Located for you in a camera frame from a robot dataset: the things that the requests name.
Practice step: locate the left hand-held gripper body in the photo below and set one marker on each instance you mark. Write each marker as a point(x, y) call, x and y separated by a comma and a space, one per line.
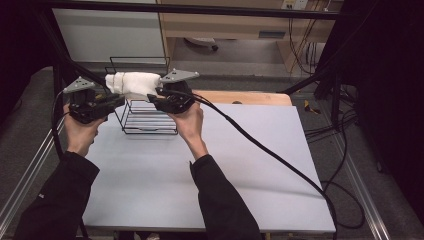
point(86, 106)

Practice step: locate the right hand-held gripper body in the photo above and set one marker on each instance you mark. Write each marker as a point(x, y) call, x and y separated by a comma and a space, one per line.
point(176, 100)

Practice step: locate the white towel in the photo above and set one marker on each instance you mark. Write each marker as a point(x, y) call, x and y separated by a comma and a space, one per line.
point(135, 85)

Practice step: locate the person's left hand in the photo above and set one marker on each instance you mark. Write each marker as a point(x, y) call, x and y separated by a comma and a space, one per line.
point(80, 133)

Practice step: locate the person's right hand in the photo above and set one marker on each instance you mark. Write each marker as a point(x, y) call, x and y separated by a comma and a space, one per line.
point(190, 125)

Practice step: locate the chair base with wheel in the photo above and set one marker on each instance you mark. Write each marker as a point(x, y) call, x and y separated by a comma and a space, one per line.
point(204, 42)

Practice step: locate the white panel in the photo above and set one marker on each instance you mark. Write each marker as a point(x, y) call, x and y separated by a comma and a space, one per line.
point(110, 35)

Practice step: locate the wooden table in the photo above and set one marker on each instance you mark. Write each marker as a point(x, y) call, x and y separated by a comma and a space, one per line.
point(246, 97)

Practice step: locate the black metal crossbar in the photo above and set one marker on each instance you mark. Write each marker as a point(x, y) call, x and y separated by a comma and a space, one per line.
point(186, 8)

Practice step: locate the white table cover sheet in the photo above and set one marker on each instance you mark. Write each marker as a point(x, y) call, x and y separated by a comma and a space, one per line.
point(160, 186)

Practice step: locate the dark curtain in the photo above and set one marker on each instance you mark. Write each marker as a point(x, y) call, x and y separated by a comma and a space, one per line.
point(16, 50)
point(390, 100)

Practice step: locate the wooden desk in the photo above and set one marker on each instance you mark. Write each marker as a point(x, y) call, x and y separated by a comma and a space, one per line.
point(226, 25)

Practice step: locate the black metal frame strut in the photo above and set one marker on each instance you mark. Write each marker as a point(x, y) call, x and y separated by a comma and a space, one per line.
point(60, 56)
point(320, 78)

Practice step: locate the aluminium floor rail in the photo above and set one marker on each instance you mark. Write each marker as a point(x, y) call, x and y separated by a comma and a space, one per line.
point(31, 163)
point(361, 190)

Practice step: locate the white wall socket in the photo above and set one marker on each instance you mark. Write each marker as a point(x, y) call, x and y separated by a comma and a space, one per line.
point(295, 4)

